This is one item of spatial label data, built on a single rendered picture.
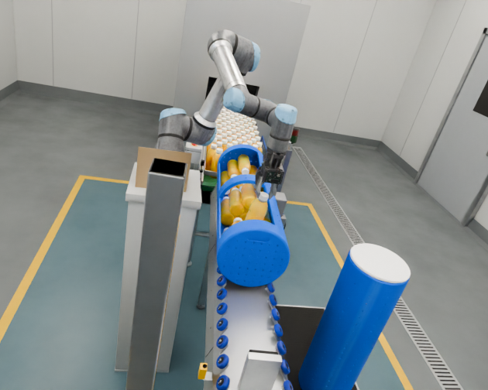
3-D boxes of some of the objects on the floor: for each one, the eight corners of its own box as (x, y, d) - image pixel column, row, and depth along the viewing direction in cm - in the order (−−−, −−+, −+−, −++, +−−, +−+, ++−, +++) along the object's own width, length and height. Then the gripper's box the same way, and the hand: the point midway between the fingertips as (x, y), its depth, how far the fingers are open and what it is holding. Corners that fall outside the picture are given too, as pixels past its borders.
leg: (196, 309, 268) (211, 235, 239) (197, 302, 273) (211, 230, 244) (204, 309, 269) (220, 236, 240) (204, 303, 274) (220, 231, 245)
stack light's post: (252, 273, 314) (286, 149, 264) (252, 270, 318) (286, 148, 268) (257, 274, 315) (292, 151, 265) (256, 271, 319) (291, 148, 268)
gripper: (262, 151, 131) (250, 204, 141) (294, 156, 133) (280, 209, 143) (260, 142, 139) (248, 193, 149) (290, 147, 140) (276, 197, 150)
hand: (263, 194), depth 148 cm, fingers closed on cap, 4 cm apart
